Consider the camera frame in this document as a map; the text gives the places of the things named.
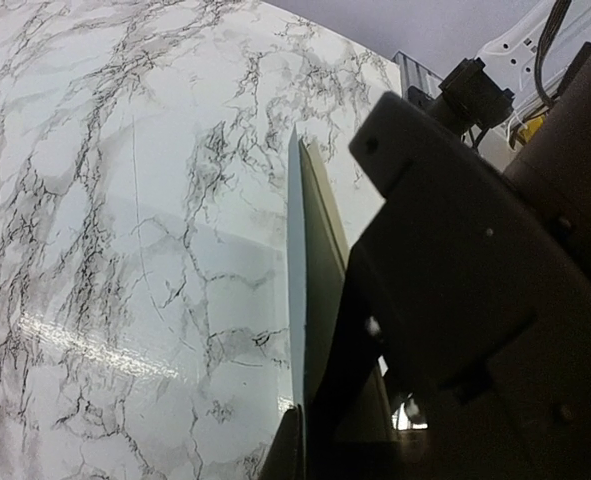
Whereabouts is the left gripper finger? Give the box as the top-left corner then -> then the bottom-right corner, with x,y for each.
259,406 -> 305,480

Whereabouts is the blue-grey envelope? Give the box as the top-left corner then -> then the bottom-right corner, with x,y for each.
286,127 -> 307,406

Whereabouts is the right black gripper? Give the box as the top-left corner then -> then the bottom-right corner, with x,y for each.
324,55 -> 591,479

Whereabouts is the aluminium front rail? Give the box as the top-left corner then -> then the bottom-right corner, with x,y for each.
393,51 -> 442,98

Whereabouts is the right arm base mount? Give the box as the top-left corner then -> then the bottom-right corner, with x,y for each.
402,58 -> 515,150

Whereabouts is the beige letter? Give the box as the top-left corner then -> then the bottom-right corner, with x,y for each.
298,141 -> 349,403

